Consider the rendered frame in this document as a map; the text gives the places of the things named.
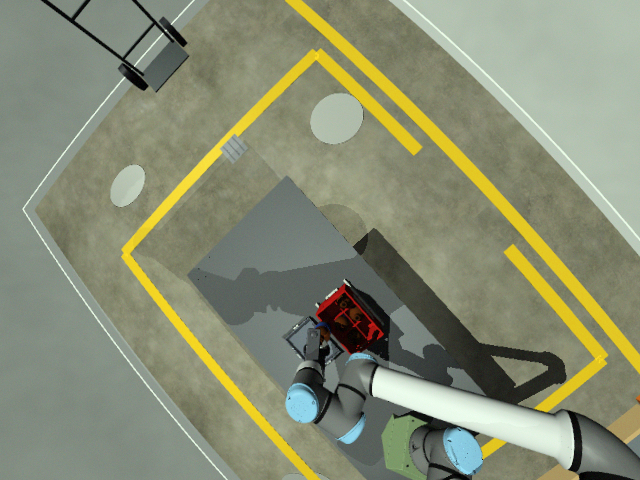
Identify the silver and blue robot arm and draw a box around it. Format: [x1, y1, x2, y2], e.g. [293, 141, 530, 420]
[286, 328, 640, 480]

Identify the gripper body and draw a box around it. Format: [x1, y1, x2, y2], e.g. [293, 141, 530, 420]
[319, 348, 326, 371]

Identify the red crate with dividers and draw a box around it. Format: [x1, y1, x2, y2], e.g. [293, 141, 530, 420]
[316, 283, 381, 352]

